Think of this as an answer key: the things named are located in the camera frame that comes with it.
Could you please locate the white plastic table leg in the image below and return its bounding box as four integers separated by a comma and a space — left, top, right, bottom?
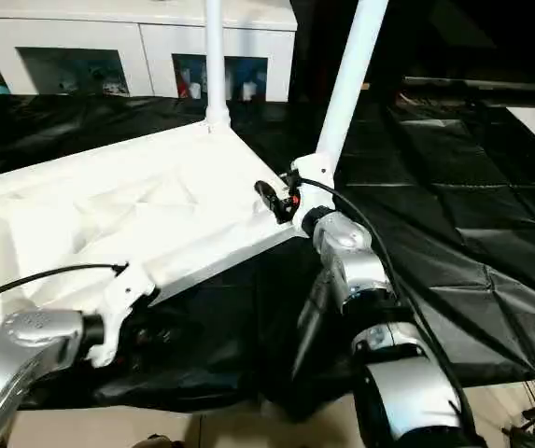
203, 0, 233, 130
291, 0, 390, 212

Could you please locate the white plastic table top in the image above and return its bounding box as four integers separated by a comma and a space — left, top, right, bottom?
0, 119, 311, 354

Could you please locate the black plastic mat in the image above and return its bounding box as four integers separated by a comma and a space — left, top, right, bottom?
0, 91, 535, 416

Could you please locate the white cabinet with glass doors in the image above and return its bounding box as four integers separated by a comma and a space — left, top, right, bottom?
0, 0, 299, 102

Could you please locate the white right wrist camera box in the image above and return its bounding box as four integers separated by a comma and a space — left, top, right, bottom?
289, 152, 337, 236

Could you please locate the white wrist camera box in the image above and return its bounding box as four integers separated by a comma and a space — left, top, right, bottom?
289, 152, 337, 236
84, 260, 162, 371

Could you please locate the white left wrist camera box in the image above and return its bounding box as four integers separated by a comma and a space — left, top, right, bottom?
84, 260, 162, 371

